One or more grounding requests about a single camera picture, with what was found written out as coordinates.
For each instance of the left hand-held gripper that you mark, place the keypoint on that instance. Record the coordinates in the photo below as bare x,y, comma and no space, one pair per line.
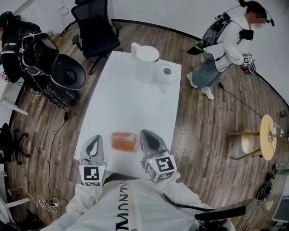
91,176

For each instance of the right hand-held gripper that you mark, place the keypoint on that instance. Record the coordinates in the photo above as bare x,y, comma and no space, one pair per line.
161,165

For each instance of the orange packet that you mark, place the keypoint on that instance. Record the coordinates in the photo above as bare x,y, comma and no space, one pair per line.
124,145

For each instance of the person's left forearm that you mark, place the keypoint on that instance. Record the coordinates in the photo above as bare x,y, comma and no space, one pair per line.
83,198

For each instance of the person's right forearm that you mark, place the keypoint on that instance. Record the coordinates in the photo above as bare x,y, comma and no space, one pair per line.
180,189

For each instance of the person in white printed clothing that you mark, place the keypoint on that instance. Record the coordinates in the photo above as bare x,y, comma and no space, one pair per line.
146,203

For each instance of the white power strip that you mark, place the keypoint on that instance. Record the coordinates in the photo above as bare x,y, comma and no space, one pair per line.
53,204

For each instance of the white kettle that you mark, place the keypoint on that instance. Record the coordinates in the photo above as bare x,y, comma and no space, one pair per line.
145,65

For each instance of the white desk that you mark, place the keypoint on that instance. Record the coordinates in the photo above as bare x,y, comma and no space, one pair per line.
6,92

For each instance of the round wooden side table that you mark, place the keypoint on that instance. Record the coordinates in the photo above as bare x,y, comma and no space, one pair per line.
268,149

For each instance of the black headrest office chair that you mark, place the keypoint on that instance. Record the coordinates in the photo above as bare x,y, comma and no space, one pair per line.
97,33

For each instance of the clear glass stand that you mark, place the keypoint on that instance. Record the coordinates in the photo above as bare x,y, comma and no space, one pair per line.
274,133

